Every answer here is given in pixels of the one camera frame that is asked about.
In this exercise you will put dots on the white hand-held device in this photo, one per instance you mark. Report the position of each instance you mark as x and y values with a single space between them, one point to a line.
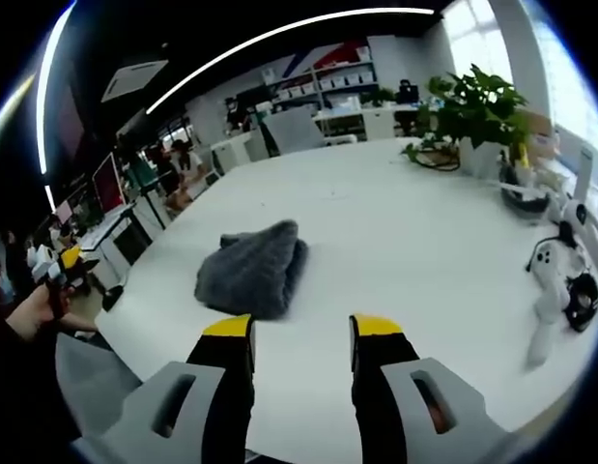
549 290

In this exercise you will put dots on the grey office chair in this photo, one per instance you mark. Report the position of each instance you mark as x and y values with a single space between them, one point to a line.
293 130

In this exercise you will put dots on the red screen monitor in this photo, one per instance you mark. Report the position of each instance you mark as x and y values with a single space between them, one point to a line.
107 183

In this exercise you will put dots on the storage shelf with white boxes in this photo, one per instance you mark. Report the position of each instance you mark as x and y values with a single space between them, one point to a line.
327 79

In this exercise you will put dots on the person's left hand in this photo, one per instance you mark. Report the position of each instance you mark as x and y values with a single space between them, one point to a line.
33 309

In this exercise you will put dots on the long ceiling light strip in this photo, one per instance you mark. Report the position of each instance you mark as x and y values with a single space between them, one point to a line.
279 43

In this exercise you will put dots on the ceiling air conditioner panel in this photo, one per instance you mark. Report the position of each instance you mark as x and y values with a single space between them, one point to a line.
134 79

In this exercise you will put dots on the green potted plant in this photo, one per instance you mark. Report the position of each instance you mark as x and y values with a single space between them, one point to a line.
477 111

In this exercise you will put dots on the white low cabinet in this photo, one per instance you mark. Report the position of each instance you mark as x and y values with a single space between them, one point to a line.
356 123

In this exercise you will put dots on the grey chair seat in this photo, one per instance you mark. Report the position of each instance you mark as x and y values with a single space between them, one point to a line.
93 377

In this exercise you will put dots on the grey towel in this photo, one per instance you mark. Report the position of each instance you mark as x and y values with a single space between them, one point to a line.
252 270

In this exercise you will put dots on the white side desk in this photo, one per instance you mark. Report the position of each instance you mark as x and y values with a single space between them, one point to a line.
117 232

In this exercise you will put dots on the black and white headset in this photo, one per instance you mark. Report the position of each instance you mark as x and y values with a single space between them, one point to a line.
523 198

